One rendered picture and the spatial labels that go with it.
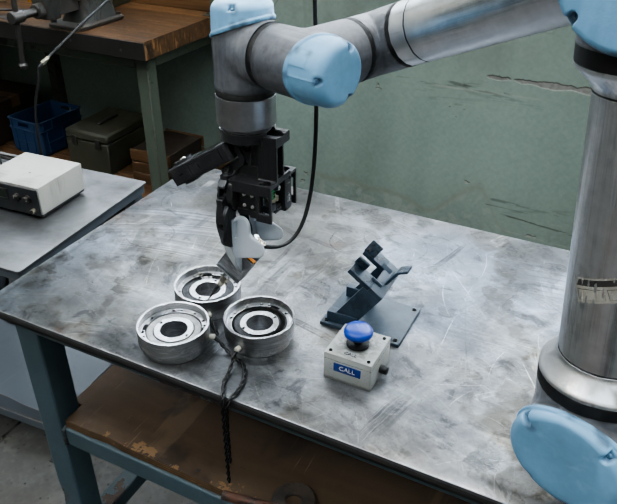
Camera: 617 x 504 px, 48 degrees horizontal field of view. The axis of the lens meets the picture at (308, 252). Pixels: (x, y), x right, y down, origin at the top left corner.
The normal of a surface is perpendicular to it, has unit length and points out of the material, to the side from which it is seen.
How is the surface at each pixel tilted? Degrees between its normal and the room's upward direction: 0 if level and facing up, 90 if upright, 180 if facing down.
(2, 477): 0
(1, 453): 0
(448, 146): 90
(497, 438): 0
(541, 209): 90
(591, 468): 98
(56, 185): 90
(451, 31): 109
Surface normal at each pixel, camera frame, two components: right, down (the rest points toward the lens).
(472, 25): -0.56, 0.68
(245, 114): 0.04, 0.52
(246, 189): -0.44, 0.47
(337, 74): 0.71, 0.37
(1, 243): 0.00, -0.85
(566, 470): -0.69, 0.49
